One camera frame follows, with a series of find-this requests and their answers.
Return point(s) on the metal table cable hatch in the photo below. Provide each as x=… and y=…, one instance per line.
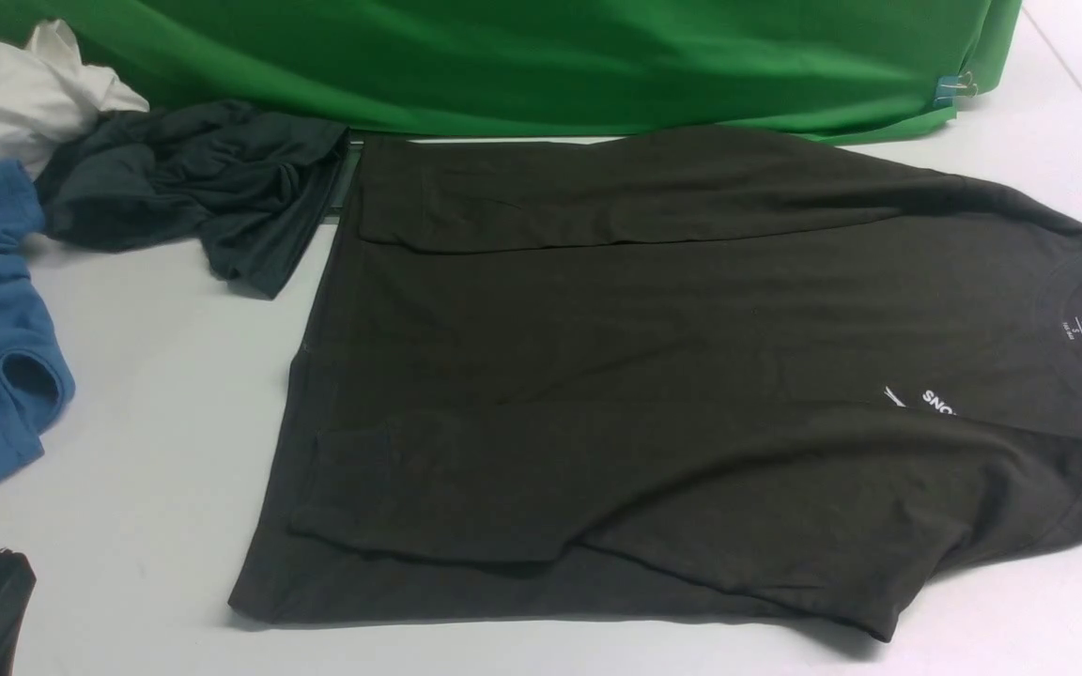
x=343, y=175

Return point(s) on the dark teal crumpled garment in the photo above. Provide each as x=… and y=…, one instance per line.
x=250, y=185

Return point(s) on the green backdrop cloth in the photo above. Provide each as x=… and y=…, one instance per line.
x=840, y=72

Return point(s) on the blue binder clip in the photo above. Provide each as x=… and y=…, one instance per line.
x=949, y=89

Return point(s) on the white crumpled garment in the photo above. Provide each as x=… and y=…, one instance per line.
x=49, y=95

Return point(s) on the dark gray long-sleeve top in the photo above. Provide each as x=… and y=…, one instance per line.
x=704, y=374

